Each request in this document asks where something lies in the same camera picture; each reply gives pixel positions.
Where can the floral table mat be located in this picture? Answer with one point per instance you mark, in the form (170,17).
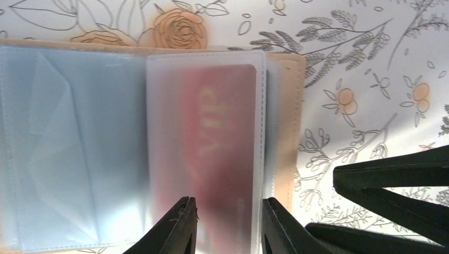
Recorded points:
(375,79)

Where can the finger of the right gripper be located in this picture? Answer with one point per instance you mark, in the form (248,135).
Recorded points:
(340,239)
(373,184)

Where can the red card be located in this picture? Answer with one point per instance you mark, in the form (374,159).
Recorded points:
(219,107)

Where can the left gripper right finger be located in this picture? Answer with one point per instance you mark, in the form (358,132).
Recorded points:
(282,233)

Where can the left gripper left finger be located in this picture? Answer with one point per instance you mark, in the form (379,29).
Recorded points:
(174,233)

